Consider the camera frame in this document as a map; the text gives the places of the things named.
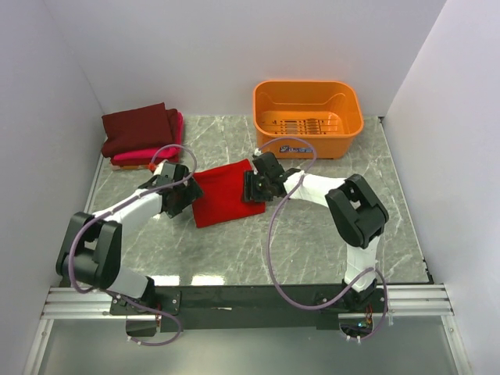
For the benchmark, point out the folded maroon t shirt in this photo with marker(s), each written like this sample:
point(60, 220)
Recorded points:
point(137, 129)

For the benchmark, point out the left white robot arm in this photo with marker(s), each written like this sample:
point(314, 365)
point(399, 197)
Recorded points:
point(91, 251)

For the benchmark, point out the aluminium rail frame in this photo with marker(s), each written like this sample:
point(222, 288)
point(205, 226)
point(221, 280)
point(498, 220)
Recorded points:
point(95, 333)

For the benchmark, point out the folded pink t shirt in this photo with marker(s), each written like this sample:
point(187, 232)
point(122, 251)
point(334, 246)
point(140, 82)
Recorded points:
point(176, 126)

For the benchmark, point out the red t shirt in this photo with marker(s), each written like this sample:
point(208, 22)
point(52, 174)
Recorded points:
point(222, 199)

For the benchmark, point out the orange plastic basket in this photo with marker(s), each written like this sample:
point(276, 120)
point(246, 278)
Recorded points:
point(300, 116)

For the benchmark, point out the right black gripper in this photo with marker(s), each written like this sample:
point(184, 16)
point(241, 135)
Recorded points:
point(250, 179)

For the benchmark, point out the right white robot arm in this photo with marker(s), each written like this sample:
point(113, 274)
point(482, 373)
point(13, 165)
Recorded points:
point(358, 214)

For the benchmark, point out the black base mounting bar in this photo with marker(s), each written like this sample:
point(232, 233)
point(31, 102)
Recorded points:
point(260, 306)

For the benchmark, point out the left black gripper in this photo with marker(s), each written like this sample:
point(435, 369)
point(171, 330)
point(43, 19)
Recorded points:
point(192, 193)

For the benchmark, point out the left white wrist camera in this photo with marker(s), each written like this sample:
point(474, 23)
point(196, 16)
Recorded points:
point(154, 168)

